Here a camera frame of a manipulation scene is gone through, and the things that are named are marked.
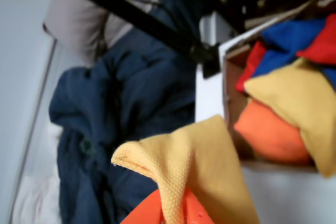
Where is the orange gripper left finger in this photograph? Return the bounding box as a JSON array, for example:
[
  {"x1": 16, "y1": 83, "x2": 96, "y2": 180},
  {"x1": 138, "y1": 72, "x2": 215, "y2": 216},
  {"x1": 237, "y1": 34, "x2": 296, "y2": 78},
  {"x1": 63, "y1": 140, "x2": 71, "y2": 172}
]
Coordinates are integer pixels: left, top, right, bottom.
[{"x1": 119, "y1": 188, "x2": 166, "y2": 224}]

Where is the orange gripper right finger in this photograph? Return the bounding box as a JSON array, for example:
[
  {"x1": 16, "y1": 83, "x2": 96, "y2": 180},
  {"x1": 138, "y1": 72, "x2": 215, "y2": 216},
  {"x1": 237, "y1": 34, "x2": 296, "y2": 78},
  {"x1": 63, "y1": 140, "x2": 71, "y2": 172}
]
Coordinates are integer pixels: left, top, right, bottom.
[{"x1": 183, "y1": 189, "x2": 215, "y2": 224}]

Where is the yellow bean bag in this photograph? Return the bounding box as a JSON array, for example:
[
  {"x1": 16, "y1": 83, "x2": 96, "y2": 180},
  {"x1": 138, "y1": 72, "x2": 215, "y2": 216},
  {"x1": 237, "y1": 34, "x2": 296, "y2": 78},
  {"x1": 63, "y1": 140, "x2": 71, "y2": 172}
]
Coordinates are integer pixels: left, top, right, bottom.
[
  {"x1": 243, "y1": 58, "x2": 336, "y2": 178},
  {"x1": 111, "y1": 113, "x2": 261, "y2": 224}
]

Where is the orange bean bag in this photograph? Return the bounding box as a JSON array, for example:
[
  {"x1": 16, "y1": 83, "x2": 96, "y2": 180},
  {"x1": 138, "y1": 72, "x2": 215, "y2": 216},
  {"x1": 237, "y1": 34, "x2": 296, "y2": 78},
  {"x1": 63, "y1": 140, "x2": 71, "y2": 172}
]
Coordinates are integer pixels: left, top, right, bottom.
[{"x1": 233, "y1": 100, "x2": 314, "y2": 165}]

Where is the brown cardboard box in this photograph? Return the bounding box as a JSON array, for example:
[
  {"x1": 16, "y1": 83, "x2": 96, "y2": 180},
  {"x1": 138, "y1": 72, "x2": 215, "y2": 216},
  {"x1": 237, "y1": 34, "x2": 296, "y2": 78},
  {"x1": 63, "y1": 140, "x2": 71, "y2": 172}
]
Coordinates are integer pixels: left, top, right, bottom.
[{"x1": 217, "y1": 0, "x2": 336, "y2": 174}]

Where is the red bean bag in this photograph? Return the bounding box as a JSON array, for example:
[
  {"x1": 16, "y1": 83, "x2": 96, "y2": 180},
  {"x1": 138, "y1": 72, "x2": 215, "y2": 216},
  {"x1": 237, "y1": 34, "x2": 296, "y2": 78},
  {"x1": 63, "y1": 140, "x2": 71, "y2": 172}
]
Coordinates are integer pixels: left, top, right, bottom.
[
  {"x1": 296, "y1": 14, "x2": 336, "y2": 65},
  {"x1": 235, "y1": 40, "x2": 267, "y2": 95}
]

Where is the white fabric sheet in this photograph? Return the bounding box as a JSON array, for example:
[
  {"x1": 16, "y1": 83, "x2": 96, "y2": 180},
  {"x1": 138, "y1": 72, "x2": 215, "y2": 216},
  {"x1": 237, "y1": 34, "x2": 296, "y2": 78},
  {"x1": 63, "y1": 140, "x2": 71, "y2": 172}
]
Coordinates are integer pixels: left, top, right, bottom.
[{"x1": 12, "y1": 125, "x2": 65, "y2": 224}]

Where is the person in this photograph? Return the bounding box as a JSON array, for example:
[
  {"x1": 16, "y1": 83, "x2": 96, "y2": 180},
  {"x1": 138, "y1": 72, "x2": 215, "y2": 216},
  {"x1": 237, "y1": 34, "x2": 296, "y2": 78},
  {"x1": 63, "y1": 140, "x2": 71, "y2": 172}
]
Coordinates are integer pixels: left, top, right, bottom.
[{"x1": 43, "y1": 0, "x2": 202, "y2": 224}]

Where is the black clamp stand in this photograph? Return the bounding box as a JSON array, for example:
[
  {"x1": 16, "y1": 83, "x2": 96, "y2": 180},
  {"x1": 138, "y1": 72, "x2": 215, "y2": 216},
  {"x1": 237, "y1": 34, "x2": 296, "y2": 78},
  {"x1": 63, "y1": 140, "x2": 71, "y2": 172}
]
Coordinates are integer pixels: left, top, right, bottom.
[{"x1": 27, "y1": 0, "x2": 221, "y2": 79}]

